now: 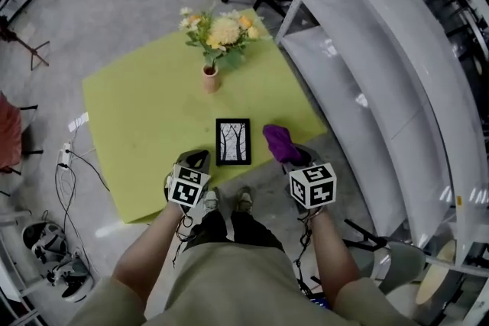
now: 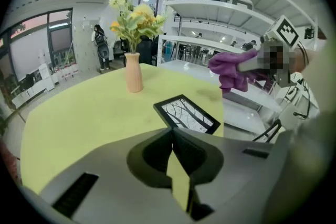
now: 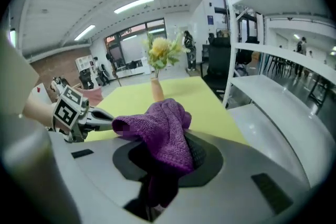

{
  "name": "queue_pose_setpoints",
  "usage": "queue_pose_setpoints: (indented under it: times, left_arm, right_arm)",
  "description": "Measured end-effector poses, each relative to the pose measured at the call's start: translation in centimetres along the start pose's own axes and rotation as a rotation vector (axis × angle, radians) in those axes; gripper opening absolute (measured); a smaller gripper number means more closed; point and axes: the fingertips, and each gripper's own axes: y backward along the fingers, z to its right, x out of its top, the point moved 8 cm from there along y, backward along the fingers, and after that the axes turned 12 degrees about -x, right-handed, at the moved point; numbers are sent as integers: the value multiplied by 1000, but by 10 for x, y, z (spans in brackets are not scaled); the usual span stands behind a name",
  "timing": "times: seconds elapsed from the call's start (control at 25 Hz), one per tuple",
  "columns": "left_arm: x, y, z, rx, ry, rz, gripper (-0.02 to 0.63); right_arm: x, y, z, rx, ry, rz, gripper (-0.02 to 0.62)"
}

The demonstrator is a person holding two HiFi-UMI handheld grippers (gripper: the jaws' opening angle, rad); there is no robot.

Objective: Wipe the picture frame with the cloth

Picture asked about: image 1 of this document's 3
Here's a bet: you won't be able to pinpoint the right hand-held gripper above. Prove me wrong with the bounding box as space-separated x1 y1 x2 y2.
281 144 339 211

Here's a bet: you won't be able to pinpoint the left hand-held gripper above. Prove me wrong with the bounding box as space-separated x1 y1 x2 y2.
164 149 212 209

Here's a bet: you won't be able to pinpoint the purple cloth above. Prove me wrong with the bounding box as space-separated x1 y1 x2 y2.
261 124 302 166

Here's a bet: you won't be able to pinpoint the black picture frame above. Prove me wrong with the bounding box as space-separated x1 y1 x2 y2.
215 118 252 167

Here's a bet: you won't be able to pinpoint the person's right forearm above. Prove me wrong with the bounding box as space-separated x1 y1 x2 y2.
309 207 362 309

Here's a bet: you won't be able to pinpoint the person's left forearm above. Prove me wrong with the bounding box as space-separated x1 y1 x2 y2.
113 201 185 303

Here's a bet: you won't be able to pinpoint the person's left shoe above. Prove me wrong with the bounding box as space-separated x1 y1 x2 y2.
199 189 220 214

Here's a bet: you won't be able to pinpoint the person's shoe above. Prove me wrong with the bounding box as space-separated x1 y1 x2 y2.
234 186 254 214
199 189 220 214

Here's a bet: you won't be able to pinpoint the person's right shoe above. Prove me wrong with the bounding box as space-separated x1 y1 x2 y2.
234 186 254 214

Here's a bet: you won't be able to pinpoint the person's dark trousers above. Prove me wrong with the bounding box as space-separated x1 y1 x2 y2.
186 207 286 253

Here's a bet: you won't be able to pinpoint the pink ceramic vase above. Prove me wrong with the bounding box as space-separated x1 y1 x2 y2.
202 64 220 94

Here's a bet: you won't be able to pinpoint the person's beige shirt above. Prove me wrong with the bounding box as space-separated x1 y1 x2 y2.
67 241 422 326

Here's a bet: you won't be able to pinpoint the grey green chair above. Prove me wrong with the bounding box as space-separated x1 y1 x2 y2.
342 218 427 295

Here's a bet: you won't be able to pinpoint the white power strip with plugs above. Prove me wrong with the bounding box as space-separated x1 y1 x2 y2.
57 142 74 169

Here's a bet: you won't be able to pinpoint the black and white device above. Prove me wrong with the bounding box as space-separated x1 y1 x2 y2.
46 254 96 304

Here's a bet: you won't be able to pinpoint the white metal shelf rack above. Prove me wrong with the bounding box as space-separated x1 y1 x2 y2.
274 0 489 282

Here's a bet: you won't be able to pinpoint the round wooden disc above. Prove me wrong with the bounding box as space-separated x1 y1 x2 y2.
414 239 458 305

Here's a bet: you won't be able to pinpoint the grey and white device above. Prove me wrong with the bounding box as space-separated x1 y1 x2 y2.
21 220 69 263

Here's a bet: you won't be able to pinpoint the yellow and white flower bouquet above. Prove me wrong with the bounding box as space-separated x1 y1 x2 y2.
178 6 262 73

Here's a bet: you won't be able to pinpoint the red fabric chair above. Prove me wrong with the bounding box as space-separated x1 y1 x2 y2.
0 90 40 176

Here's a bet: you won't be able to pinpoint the dark tripod stand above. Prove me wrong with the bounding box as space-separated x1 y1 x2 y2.
0 15 51 72

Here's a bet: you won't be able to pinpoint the left gripper black cord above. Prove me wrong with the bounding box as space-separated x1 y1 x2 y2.
170 214 196 269

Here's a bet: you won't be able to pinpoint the gripper black cord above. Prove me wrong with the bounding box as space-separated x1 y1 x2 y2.
292 216 315 293
170 214 196 269

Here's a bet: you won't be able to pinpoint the right gripper black cord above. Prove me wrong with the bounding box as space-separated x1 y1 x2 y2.
292 216 315 293

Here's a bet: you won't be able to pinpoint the black floor cable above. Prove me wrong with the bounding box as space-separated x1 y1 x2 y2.
54 148 112 278

